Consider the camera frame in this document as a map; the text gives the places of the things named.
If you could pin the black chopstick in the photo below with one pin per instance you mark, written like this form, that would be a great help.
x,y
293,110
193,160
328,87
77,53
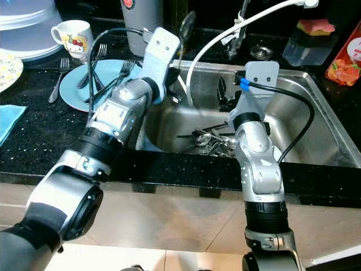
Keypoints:
x,y
189,135

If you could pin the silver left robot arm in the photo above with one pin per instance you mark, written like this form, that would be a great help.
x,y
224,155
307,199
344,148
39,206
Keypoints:
x,y
118,110

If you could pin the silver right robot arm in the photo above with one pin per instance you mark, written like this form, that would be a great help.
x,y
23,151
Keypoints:
x,y
259,164

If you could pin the metal kitchen faucet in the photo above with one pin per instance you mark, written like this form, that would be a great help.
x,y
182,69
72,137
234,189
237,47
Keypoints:
x,y
234,42

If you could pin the white tape strip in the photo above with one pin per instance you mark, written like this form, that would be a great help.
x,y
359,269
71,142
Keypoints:
x,y
241,23

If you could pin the stainless steel sink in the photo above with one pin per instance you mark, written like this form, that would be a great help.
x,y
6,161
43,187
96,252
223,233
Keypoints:
x,y
316,135

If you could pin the yellow oil glass bottle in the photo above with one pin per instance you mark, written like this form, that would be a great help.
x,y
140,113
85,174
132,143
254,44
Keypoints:
x,y
175,11

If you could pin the grey water jug red logo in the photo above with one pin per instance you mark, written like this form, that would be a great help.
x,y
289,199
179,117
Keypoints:
x,y
138,34

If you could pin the pink yellow sponge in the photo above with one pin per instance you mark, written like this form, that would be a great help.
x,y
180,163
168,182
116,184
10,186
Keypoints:
x,y
316,26

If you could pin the peach dish soap bottle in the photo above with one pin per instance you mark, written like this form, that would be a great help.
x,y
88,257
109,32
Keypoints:
x,y
344,70

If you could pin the blue cloth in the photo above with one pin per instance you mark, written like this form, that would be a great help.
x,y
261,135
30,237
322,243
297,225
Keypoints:
x,y
11,121

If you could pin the floral patterned plate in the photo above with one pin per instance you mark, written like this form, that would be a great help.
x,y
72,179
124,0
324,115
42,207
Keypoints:
x,y
10,70

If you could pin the light blue plate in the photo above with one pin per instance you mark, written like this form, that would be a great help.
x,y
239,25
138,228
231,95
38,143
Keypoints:
x,y
73,90

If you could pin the white cartoon cat mug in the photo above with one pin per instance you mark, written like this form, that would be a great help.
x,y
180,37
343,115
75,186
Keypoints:
x,y
73,36

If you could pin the clear plastic food cover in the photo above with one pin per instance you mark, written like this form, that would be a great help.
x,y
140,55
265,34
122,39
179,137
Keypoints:
x,y
28,28

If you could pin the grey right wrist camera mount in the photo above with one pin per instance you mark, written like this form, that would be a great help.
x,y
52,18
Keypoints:
x,y
262,73

